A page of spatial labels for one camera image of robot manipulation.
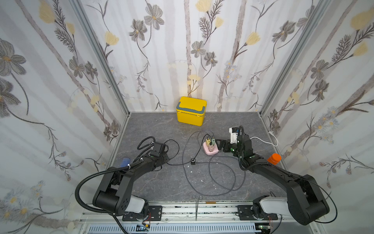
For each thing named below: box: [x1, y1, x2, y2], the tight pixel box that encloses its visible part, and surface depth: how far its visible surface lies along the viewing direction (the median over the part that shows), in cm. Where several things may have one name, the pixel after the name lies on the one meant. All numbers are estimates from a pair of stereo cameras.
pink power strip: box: [202, 141, 220, 156], surface depth 98 cm
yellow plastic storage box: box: [175, 96, 207, 127], surface depth 107 cm
